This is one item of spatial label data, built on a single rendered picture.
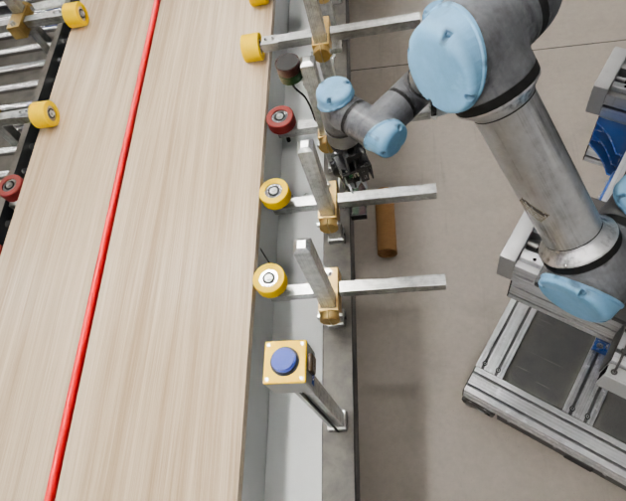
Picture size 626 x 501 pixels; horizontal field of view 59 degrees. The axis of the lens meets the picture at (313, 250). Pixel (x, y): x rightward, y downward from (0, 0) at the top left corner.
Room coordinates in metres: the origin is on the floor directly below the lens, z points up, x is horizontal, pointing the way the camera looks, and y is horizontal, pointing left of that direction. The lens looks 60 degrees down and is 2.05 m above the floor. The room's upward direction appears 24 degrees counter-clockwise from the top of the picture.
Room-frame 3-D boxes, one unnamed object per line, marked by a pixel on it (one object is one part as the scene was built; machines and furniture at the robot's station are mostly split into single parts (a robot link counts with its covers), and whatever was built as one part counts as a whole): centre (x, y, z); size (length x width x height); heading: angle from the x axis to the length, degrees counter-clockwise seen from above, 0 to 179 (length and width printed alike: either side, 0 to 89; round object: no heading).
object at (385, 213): (1.14, -0.33, 0.04); 0.30 x 0.08 x 0.08; 158
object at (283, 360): (0.31, 0.11, 1.22); 0.04 x 0.04 x 0.02
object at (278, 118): (1.10, -0.07, 0.85); 0.08 x 0.08 x 0.11
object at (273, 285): (0.64, 0.12, 0.85); 0.08 x 0.08 x 0.11
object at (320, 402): (0.31, 0.11, 0.93); 0.05 x 0.05 x 0.45; 68
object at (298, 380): (0.31, 0.11, 1.18); 0.07 x 0.07 x 0.08; 68
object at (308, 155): (0.79, -0.08, 0.89); 0.04 x 0.04 x 0.48; 68
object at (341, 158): (0.76, -0.16, 1.05); 0.09 x 0.08 x 0.12; 178
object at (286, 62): (1.04, -0.13, 1.03); 0.06 x 0.06 x 0.22; 68
